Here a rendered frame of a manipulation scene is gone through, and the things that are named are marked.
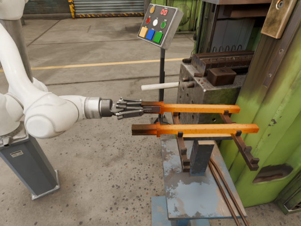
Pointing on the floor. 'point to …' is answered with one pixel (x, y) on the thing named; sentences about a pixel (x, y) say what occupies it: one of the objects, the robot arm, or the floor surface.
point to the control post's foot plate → (159, 120)
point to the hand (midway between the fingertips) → (151, 107)
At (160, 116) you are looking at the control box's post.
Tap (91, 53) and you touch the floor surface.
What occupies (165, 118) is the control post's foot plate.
